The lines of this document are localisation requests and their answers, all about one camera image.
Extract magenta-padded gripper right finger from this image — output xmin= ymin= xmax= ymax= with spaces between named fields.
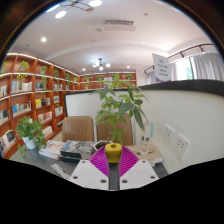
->
xmin=118 ymin=145 xmax=161 ymax=191

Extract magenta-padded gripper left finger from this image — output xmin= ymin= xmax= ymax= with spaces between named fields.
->
xmin=68 ymin=145 xmax=111 ymax=191

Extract small yellow charger block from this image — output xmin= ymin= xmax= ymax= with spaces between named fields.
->
xmin=104 ymin=142 xmax=123 ymax=164

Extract stack of beige books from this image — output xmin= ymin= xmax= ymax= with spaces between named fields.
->
xmin=128 ymin=143 xmax=164 ymax=167

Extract stack of dark books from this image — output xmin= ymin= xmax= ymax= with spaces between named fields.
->
xmin=59 ymin=139 xmax=96 ymax=163

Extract clear plastic bottle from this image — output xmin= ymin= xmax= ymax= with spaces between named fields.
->
xmin=139 ymin=122 xmax=155 ymax=154

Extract tan upholstered chair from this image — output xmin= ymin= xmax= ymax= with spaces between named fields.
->
xmin=95 ymin=114 xmax=134 ymax=147
xmin=61 ymin=115 xmax=95 ymax=143

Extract leafy plant in white pot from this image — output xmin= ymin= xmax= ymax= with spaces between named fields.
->
xmin=14 ymin=115 xmax=48 ymax=158

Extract tall plant in black pot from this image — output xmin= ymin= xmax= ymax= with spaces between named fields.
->
xmin=89 ymin=73 xmax=150 ymax=151

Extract orange wooden bookshelf unit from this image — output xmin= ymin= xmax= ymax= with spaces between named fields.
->
xmin=0 ymin=52 xmax=138 ymax=160

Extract hanging white purple sign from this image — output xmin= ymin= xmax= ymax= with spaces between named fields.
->
xmin=152 ymin=53 xmax=173 ymax=83

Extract black multi-bulb chandelier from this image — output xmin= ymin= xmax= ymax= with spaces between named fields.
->
xmin=91 ymin=58 xmax=112 ymax=72

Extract grey window curtains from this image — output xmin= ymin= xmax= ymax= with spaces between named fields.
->
xmin=146 ymin=52 xmax=224 ymax=84

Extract ceiling air vent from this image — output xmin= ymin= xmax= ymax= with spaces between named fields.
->
xmin=103 ymin=19 xmax=137 ymax=33

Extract ceiling fixture with round lamps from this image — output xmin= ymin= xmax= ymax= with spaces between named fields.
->
xmin=46 ymin=0 xmax=104 ymax=19

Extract white wall outlet plate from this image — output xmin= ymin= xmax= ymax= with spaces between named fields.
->
xmin=162 ymin=124 xmax=175 ymax=148
xmin=174 ymin=133 xmax=191 ymax=161

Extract black track light rail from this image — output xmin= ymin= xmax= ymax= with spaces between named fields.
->
xmin=143 ymin=43 xmax=214 ymax=74

